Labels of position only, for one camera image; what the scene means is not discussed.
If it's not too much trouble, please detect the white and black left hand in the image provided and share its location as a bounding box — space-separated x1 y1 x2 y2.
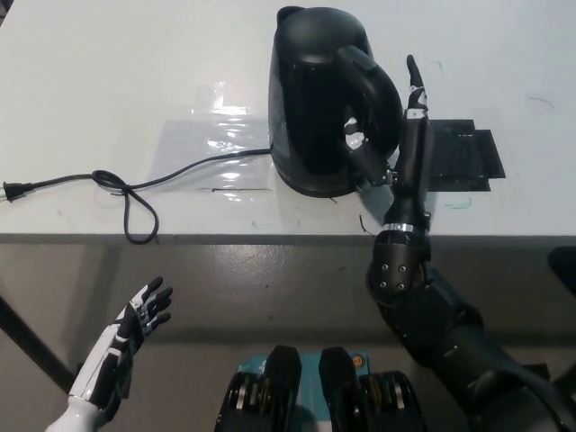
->
66 275 176 414

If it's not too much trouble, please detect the black table leg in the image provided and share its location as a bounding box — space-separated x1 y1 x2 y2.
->
0 293 77 384

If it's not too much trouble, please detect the clear plastic tape sheet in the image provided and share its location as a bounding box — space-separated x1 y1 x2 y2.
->
155 80 274 193

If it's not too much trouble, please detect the black and white right hand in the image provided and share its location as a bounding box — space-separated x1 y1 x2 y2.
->
342 54 436 231

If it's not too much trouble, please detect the black electric kettle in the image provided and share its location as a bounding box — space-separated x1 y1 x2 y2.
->
268 4 404 194

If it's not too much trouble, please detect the black tape patch on desk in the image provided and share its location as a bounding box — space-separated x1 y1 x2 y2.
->
425 119 508 194

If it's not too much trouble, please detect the black power cord with plug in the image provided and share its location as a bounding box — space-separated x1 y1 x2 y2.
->
0 148 274 246

